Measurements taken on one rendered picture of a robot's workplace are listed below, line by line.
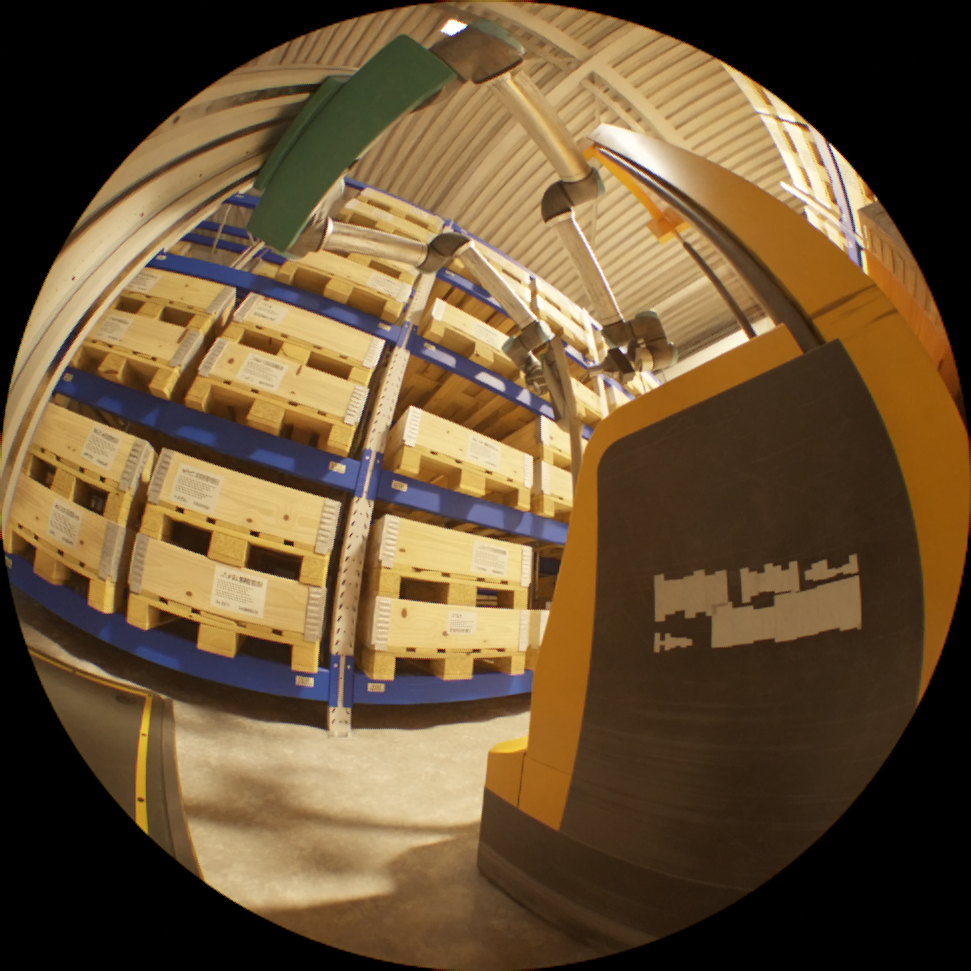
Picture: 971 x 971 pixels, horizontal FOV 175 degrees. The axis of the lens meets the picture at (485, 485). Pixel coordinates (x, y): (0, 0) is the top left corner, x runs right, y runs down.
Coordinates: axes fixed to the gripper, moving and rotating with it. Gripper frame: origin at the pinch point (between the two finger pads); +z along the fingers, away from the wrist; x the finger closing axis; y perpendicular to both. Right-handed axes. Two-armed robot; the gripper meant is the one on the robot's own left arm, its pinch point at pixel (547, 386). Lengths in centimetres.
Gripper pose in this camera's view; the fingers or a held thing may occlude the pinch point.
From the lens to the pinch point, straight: 125.2
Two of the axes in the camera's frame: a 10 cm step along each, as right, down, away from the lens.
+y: -2.9, -7.7, -5.7
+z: 0.8, 5.8, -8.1
